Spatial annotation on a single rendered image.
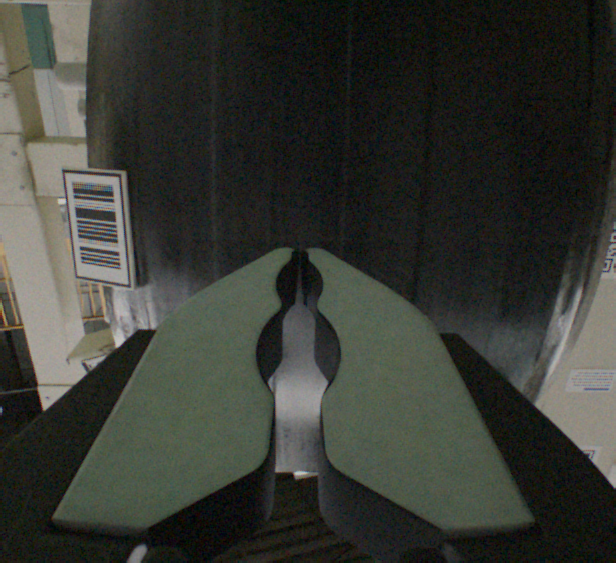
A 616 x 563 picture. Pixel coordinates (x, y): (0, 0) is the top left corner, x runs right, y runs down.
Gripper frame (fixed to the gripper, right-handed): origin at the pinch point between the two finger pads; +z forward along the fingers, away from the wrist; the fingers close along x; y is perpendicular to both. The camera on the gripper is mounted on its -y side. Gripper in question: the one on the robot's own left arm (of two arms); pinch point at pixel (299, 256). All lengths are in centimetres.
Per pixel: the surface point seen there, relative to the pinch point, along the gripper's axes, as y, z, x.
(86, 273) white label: 7.0, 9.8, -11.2
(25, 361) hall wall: 699, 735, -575
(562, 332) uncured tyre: 9.5, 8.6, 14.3
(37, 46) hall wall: 96, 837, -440
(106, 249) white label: 5.4, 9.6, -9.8
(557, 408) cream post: 34, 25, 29
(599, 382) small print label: 30, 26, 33
